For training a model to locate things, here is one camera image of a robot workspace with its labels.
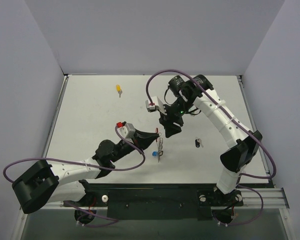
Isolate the chain of metal keyrings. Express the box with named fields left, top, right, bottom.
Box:
left=156, top=136, right=165, bottom=163

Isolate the dark blue tagged key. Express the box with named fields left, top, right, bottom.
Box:
left=195, top=137, right=204, bottom=148

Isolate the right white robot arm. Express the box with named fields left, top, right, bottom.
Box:
left=159, top=74, right=263, bottom=205

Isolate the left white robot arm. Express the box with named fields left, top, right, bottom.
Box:
left=12, top=129, right=160, bottom=214

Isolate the yellow tagged key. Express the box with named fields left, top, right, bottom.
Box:
left=116, top=84, right=123, bottom=97

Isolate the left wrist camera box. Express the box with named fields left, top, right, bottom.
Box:
left=116, top=122, right=136, bottom=139

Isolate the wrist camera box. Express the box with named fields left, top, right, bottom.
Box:
left=145, top=96, right=167, bottom=115
left=116, top=122, right=136, bottom=139

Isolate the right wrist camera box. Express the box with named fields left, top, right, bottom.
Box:
left=145, top=96, right=167, bottom=115

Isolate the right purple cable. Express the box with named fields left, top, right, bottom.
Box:
left=145, top=68, right=277, bottom=228

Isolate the purple cable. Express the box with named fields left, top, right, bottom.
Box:
left=2, top=124, right=147, bottom=228
left=145, top=68, right=277, bottom=228

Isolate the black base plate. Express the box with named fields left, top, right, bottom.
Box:
left=74, top=180, right=243, bottom=221

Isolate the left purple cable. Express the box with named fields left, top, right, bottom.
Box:
left=2, top=124, right=147, bottom=228

